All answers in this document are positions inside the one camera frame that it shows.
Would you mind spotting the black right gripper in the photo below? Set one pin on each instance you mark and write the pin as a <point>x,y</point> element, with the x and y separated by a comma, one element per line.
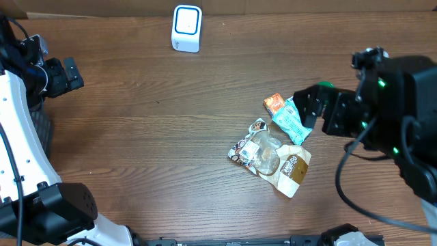
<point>311,98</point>

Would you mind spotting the teal snack packet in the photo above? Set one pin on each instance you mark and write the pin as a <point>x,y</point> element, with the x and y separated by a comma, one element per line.
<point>288,119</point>

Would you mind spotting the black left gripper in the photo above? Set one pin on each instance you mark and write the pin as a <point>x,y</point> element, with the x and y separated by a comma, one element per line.
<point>63,85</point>

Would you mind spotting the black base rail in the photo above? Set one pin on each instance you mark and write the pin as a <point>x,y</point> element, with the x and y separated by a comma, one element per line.
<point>306,240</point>

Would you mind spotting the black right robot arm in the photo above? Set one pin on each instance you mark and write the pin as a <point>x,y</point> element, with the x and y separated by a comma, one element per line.
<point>393,111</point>

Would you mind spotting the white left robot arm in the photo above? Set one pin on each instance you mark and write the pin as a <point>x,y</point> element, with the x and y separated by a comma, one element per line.
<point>36,205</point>

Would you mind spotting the green lid jar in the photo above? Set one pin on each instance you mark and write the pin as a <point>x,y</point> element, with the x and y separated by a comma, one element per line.
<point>326,84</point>

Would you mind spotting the white barcode scanner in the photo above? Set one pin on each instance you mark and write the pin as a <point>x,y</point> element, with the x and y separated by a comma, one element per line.
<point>186,28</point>

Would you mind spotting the orange tissue pack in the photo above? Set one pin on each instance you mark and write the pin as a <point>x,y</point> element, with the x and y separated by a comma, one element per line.
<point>274,103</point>

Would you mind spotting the black mesh basket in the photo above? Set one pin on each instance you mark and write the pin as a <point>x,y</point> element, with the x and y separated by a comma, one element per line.
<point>44,127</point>

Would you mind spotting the clear cookie wrapper bag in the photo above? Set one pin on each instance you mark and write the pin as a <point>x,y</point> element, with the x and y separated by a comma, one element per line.
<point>283,166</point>

